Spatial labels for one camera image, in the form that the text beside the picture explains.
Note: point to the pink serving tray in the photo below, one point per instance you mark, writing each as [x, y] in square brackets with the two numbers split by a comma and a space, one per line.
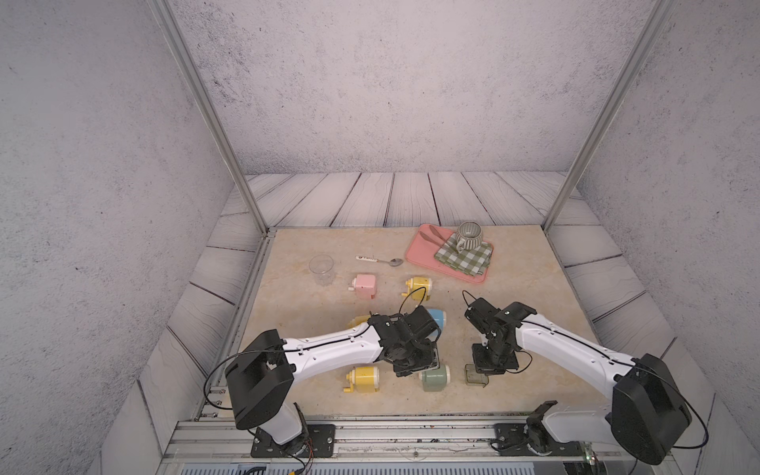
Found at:
[422, 253]

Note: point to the blue pencil sharpener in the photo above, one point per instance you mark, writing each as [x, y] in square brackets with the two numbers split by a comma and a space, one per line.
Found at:
[439, 316]

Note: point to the yellow sharpener front row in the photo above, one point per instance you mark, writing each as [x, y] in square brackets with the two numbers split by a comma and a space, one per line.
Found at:
[364, 379]

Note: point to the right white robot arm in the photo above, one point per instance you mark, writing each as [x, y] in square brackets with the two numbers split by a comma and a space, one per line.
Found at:
[645, 413]

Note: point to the yellow sharpener back row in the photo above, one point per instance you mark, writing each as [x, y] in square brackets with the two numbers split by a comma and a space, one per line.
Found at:
[418, 288]

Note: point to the pink pencil sharpener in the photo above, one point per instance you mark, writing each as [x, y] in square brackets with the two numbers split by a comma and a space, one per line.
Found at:
[364, 286]

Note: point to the green checkered cloth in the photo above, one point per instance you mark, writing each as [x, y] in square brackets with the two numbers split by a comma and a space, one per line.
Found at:
[474, 262]

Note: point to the clear glass cup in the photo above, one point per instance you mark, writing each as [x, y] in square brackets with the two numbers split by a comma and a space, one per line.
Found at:
[322, 269]

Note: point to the ribbed grey cup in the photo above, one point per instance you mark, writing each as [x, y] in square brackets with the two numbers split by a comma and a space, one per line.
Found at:
[469, 236]

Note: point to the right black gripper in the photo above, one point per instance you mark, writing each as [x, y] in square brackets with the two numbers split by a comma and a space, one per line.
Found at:
[507, 364]

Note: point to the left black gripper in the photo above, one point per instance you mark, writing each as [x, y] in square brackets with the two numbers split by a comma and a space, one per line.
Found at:
[431, 360]

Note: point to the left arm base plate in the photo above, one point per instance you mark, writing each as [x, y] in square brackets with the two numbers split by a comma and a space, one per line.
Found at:
[317, 441]

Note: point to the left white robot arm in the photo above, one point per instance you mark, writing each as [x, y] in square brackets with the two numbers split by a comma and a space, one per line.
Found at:
[260, 377]

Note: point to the metal spoon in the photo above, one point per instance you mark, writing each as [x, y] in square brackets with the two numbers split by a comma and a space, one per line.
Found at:
[394, 262]

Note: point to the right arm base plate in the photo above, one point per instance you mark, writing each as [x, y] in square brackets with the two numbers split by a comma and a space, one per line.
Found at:
[510, 439]

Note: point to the green pencil sharpener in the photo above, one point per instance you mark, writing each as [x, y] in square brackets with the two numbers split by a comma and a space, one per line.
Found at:
[436, 379]

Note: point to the pink tongs on tray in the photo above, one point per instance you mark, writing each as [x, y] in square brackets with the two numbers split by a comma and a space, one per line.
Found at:
[435, 235]

